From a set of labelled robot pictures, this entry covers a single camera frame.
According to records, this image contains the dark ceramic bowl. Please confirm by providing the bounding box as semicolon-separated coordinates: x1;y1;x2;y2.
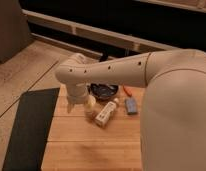
89;84;119;100

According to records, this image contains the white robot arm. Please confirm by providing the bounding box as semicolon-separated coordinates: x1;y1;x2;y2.
55;49;206;171

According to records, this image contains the white plastic cup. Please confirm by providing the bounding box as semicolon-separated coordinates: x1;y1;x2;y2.
84;95;96;118

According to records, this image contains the white remote controller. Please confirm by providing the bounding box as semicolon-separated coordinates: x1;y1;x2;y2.
95;98;119;127

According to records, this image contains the black floor mat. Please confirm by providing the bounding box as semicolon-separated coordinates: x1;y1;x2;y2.
2;88;59;171

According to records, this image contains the grey cabinet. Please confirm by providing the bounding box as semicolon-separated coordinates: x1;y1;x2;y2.
0;0;33;63

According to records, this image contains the orange handled tool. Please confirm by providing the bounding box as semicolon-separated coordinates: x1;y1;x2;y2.
123;86;132;97

